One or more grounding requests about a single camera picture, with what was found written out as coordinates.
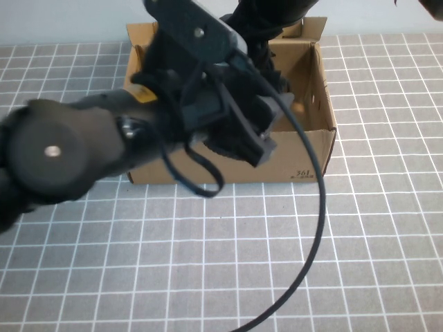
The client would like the black knit sneaker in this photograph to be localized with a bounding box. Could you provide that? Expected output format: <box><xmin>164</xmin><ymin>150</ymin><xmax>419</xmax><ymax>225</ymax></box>
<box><xmin>204</xmin><ymin>0</ymin><xmax>321</xmax><ymax>165</ymax></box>

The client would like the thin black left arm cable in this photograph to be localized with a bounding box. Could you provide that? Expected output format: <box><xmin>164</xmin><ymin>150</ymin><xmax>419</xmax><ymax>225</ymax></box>
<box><xmin>152</xmin><ymin>72</ymin><xmax>222</xmax><ymax>199</ymax></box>

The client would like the gray white-grid tablecloth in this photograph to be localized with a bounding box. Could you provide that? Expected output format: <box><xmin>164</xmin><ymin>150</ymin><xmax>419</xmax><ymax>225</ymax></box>
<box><xmin>0</xmin><ymin>33</ymin><xmax>443</xmax><ymax>332</ymax></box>

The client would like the brown cardboard shoe box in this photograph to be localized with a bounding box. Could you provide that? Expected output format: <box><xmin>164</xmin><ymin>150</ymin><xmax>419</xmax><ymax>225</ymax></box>
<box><xmin>124</xmin><ymin>16</ymin><xmax>337</xmax><ymax>185</ymax></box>

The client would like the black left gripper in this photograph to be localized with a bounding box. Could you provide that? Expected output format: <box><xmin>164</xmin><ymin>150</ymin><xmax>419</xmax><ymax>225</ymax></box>
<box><xmin>152</xmin><ymin>58</ymin><xmax>295</xmax><ymax>169</ymax></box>

